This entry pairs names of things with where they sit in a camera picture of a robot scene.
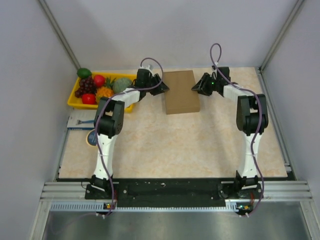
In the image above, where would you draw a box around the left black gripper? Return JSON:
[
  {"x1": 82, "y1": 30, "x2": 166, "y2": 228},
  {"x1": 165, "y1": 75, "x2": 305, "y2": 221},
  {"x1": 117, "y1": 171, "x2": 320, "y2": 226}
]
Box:
[{"x1": 144, "y1": 73, "x2": 170, "y2": 96}]

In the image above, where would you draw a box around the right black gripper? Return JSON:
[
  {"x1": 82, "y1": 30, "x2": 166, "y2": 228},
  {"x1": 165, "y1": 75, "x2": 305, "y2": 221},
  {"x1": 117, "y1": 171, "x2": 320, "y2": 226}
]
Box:
[{"x1": 191, "y1": 73, "x2": 219, "y2": 97}]

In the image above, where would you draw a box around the brown cardboard box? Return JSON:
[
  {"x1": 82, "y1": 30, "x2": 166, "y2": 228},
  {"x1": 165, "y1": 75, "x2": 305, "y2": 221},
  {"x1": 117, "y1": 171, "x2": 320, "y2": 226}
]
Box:
[{"x1": 164, "y1": 70, "x2": 200, "y2": 115}]

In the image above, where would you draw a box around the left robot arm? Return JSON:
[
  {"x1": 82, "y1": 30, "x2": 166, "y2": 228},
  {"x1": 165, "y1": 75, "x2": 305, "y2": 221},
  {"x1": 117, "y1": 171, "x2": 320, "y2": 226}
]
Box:
[{"x1": 90, "y1": 65, "x2": 169, "y2": 199}]

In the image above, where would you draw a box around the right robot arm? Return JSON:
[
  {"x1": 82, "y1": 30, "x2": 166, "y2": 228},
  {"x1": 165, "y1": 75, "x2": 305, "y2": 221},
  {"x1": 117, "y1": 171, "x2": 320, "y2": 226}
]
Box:
[{"x1": 191, "y1": 66, "x2": 269, "y2": 199}]

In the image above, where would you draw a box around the green melon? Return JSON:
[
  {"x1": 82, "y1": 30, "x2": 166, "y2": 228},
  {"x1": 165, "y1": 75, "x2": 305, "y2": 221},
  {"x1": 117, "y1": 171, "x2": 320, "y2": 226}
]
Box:
[{"x1": 112, "y1": 77, "x2": 132, "y2": 94}]

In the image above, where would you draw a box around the orange pineapple toy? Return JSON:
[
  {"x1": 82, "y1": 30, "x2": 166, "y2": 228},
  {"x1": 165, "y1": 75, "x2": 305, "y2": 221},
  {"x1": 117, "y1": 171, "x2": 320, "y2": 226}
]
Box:
[{"x1": 95, "y1": 77, "x2": 116, "y2": 103}]

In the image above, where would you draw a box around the red apple upper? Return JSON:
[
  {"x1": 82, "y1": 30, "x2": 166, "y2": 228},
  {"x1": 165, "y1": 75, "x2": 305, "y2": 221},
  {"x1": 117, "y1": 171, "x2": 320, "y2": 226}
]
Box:
[{"x1": 93, "y1": 74, "x2": 106, "y2": 88}]

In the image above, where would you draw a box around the red apple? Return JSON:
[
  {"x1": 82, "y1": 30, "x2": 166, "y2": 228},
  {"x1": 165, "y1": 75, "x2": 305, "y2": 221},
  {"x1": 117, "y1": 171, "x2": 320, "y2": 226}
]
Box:
[
  {"x1": 93, "y1": 74, "x2": 106, "y2": 88},
  {"x1": 81, "y1": 93, "x2": 96, "y2": 105}
]

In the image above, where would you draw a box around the dark red grape bunch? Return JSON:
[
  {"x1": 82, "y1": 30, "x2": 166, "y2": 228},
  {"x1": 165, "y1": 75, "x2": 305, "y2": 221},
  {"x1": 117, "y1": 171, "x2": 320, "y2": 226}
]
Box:
[{"x1": 74, "y1": 76, "x2": 97, "y2": 98}]

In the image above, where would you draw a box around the red apple lower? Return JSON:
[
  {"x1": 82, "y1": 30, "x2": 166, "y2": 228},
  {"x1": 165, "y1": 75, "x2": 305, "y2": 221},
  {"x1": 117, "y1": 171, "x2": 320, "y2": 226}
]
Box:
[{"x1": 81, "y1": 93, "x2": 96, "y2": 105}]

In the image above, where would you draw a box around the green avocado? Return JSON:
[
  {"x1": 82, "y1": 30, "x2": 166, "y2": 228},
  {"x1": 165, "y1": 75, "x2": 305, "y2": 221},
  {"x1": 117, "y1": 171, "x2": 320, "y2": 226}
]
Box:
[{"x1": 76, "y1": 67, "x2": 92, "y2": 79}]

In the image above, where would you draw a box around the blue tape roll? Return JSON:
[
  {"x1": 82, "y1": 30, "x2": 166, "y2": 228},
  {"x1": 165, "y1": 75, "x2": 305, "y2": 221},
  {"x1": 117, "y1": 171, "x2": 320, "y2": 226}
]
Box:
[{"x1": 85, "y1": 129, "x2": 97, "y2": 147}]

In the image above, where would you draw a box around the razor blister pack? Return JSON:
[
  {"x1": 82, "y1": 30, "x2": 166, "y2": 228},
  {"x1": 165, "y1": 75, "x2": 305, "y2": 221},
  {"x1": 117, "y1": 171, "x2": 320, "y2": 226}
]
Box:
[{"x1": 67, "y1": 109, "x2": 97, "y2": 130}]

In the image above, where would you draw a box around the yellow plastic tray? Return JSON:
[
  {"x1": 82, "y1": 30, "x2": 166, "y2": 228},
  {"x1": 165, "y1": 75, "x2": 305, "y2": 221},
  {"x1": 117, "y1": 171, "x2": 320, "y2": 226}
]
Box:
[{"x1": 67, "y1": 71, "x2": 136, "y2": 110}]

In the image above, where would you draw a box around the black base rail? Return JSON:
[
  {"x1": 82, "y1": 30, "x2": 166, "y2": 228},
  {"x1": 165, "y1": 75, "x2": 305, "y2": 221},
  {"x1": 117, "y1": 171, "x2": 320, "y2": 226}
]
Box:
[{"x1": 84, "y1": 178, "x2": 263, "y2": 207}]

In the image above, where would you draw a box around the grey cable duct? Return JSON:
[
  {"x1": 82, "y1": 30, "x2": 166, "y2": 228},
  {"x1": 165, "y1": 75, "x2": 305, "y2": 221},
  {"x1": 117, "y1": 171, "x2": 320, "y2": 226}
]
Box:
[{"x1": 50, "y1": 201, "x2": 252, "y2": 213}]

